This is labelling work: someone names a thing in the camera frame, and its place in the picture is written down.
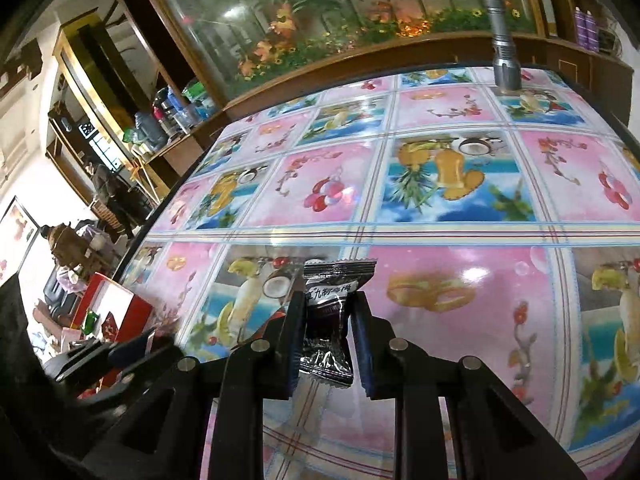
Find dark purple plum snack packet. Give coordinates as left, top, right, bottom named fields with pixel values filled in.
left=300, top=259, right=376, bottom=388

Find red white patterned snack packet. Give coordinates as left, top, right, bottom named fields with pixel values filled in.
left=101, top=312, right=119, bottom=342

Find green snack packet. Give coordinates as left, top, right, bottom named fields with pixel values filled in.
left=81, top=310, right=100, bottom=337

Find blue water jug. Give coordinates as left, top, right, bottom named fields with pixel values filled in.
left=134, top=112, right=169, bottom=153

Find person standing in background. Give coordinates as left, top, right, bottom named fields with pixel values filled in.
left=85, top=159, right=134, bottom=240

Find silver metal flashlight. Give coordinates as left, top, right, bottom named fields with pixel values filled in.
left=483, top=0, right=522, bottom=92

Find glass flower display cabinet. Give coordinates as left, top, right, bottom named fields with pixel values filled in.
left=150, top=0, right=544, bottom=101

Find purple spray bottles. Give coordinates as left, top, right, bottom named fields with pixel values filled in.
left=574, top=6, right=599, bottom=52

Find colourful fruit pattern tablecloth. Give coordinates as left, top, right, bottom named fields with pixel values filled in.
left=120, top=66, right=639, bottom=479

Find red white storage box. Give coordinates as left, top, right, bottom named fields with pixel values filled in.
left=72, top=273, right=152, bottom=344

